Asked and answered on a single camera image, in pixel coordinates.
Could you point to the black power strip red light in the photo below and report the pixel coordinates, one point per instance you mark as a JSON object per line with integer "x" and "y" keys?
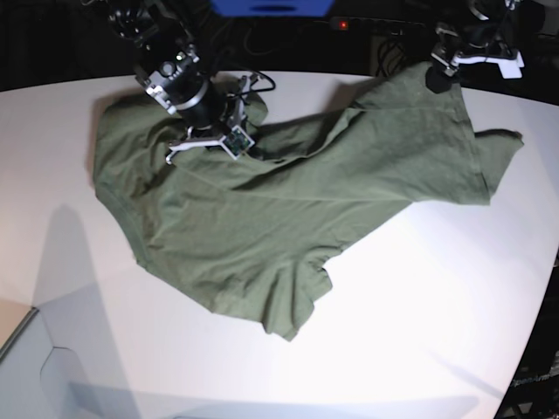
{"x": 376, "y": 26}

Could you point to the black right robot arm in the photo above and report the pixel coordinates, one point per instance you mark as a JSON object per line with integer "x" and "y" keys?
{"x": 172, "y": 69}

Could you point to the olive green t-shirt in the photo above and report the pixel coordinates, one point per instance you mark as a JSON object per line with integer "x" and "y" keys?
{"x": 249, "y": 237}

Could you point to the blue box at table back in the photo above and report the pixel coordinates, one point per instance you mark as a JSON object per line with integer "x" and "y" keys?
{"x": 272, "y": 8}

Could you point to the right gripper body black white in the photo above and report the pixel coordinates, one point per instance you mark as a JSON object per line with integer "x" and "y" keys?
{"x": 215, "y": 120}

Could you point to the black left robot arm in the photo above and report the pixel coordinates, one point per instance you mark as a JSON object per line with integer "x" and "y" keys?
{"x": 519, "y": 22}

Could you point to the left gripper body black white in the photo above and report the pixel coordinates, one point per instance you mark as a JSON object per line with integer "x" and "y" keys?
{"x": 477, "y": 46}

